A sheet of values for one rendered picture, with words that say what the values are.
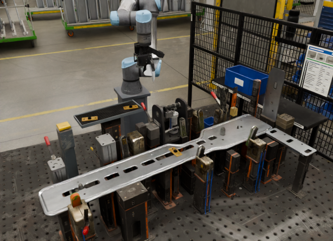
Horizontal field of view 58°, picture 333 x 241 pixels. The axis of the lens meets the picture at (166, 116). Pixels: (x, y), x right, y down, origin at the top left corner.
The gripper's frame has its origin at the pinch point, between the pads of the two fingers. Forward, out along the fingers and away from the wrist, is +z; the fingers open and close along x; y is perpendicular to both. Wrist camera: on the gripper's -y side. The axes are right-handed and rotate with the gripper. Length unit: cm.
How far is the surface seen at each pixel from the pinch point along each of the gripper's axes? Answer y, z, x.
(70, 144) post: 48, 29, 3
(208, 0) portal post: -404, 70, -560
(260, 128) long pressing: -62, 35, 28
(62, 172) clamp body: 56, 31, 22
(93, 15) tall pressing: -127, 105, -685
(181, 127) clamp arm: -13.8, 29.8, 13.1
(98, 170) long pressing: 39, 34, 25
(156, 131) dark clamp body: 1.3, 28.9, 11.9
